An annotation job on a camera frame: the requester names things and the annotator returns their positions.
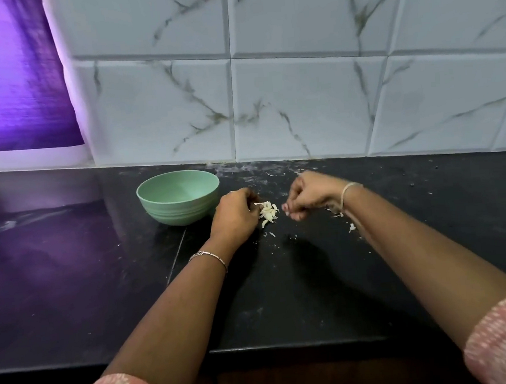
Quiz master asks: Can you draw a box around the person's left forearm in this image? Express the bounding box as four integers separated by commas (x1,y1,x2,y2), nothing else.
91,239,250,384

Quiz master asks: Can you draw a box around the silver left wrist bracelet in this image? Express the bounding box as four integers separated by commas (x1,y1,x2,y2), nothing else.
188,248,230,276

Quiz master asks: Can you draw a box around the person's right hand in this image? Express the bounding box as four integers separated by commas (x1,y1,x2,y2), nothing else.
278,167,352,223

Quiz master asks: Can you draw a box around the purple cloth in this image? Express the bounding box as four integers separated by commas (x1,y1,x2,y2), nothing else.
0,0,85,153

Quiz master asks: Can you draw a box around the silver right wrist bracelet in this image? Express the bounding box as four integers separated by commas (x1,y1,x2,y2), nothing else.
337,180,365,216

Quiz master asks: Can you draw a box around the silver wrist bracelet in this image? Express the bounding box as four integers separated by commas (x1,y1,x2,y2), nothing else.
188,248,230,276
337,180,365,216

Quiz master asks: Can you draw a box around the mint green bowl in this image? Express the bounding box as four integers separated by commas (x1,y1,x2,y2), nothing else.
134,167,224,230

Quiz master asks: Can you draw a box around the person's left hand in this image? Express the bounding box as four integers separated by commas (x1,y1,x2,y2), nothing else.
203,185,268,256

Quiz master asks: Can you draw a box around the garlic clove cluster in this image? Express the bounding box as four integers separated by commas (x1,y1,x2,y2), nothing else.
254,199,282,230

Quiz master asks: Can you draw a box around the person's right forearm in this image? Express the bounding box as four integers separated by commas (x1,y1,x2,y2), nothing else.
338,172,506,358

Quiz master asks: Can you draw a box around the pile of white garlic peels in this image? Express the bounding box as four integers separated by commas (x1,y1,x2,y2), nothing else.
326,204,359,236

